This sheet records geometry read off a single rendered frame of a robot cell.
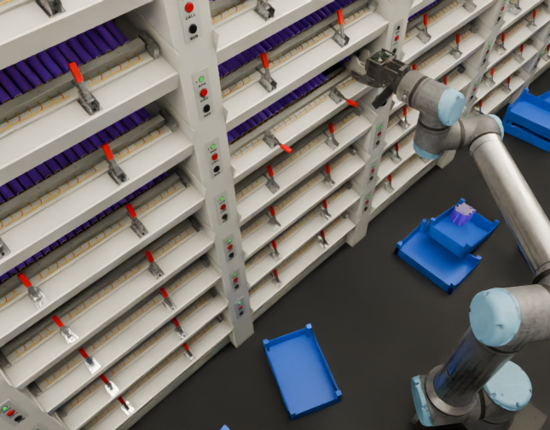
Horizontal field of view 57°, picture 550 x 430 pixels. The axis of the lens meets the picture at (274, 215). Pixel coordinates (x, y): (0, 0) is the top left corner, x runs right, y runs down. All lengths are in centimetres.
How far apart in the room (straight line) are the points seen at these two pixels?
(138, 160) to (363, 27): 74
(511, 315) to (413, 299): 113
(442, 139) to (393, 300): 94
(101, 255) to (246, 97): 51
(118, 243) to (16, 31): 57
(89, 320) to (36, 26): 77
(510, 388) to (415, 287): 71
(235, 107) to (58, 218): 47
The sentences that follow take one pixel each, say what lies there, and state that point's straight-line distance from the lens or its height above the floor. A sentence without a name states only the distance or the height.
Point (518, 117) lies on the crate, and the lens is 298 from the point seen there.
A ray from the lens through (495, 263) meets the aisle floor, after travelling 245.
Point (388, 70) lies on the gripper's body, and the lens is 148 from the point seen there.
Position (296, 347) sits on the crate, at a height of 0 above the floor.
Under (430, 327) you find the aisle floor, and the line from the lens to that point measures 219.
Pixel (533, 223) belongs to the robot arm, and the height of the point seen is 96.
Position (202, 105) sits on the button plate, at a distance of 112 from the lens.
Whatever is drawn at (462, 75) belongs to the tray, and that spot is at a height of 56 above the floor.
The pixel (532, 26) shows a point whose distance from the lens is 279.
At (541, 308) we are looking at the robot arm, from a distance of 116.
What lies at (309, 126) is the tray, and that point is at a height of 93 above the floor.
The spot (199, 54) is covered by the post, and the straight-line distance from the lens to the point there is 106.
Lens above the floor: 191
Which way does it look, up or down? 52 degrees down
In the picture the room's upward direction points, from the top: 3 degrees counter-clockwise
